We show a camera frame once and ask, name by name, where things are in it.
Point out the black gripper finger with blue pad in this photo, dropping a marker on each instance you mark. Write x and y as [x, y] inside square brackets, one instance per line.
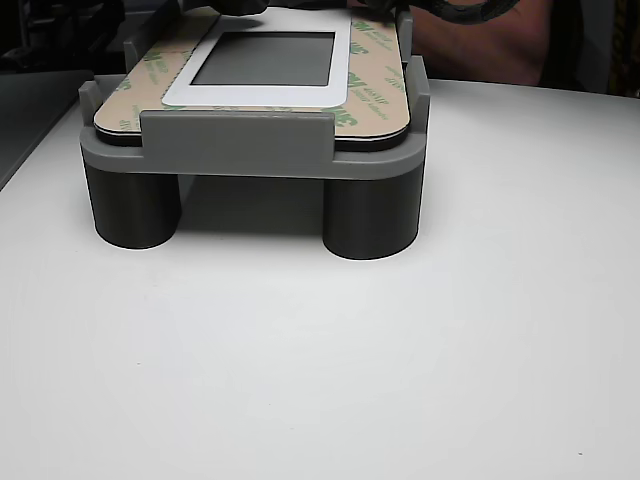
[380, 4]

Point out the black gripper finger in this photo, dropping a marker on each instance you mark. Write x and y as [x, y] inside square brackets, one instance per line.
[255, 6]
[227, 6]

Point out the tan 3M tape liner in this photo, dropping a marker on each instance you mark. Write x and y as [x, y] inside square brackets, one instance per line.
[130, 105]

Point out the person's bare forearm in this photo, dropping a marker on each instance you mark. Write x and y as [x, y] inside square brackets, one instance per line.
[490, 50]

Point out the white framed display panel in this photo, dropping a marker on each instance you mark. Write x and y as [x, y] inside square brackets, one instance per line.
[265, 57]

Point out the gray printed fixture stand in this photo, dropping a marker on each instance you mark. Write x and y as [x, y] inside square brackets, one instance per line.
[235, 140]

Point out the dark background equipment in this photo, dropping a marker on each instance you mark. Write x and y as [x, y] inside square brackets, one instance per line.
[55, 30]

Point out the gray flat slab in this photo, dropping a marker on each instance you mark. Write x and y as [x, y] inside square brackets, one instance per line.
[30, 120]

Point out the dark patterned fabric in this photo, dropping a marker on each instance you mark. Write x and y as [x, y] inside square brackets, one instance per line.
[625, 50]

